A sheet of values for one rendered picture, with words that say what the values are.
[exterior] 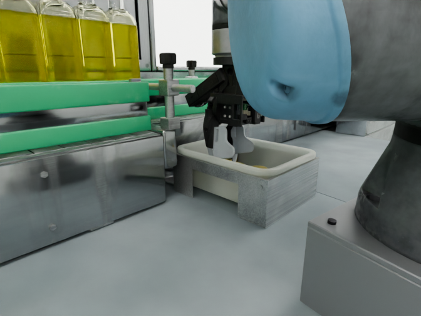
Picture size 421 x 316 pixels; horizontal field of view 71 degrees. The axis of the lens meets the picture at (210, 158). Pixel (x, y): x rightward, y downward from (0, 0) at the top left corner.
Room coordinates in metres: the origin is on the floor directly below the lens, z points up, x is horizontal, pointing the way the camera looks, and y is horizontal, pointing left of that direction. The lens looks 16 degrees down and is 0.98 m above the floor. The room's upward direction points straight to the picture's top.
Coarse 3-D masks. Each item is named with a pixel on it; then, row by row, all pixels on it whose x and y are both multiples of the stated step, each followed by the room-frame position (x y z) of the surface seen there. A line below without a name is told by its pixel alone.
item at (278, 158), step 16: (192, 144) 0.58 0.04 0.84; (256, 144) 0.61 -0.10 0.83; (272, 144) 0.58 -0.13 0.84; (208, 160) 0.48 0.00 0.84; (224, 160) 0.46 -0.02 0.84; (240, 160) 0.64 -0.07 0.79; (256, 160) 0.61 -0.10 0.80; (272, 160) 0.58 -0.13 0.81; (288, 160) 0.55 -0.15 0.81; (304, 160) 0.48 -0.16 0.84; (272, 176) 0.42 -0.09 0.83
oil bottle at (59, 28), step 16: (48, 0) 0.51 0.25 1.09; (48, 16) 0.50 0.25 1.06; (64, 16) 0.52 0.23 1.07; (48, 32) 0.50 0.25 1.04; (64, 32) 0.51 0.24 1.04; (48, 48) 0.49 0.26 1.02; (64, 48) 0.51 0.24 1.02; (48, 64) 0.50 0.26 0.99; (64, 64) 0.51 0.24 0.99; (80, 64) 0.53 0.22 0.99; (48, 80) 0.50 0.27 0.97; (64, 80) 0.51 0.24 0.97; (80, 80) 0.53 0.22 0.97
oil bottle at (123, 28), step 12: (108, 12) 0.59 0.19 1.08; (120, 12) 0.59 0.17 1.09; (120, 24) 0.59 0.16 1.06; (132, 24) 0.61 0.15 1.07; (120, 36) 0.59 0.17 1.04; (132, 36) 0.60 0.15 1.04; (120, 48) 0.58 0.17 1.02; (132, 48) 0.60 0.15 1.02; (120, 60) 0.58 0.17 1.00; (132, 60) 0.60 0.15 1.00; (120, 72) 0.58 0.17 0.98; (132, 72) 0.60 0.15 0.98
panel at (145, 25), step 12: (36, 0) 0.63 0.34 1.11; (72, 0) 0.68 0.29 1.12; (96, 0) 0.72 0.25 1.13; (132, 0) 0.79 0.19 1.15; (144, 0) 0.80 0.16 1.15; (132, 12) 0.78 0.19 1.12; (144, 12) 0.80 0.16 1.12; (144, 24) 0.80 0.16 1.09; (144, 36) 0.80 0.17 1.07; (144, 48) 0.80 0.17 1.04; (144, 60) 0.79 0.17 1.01
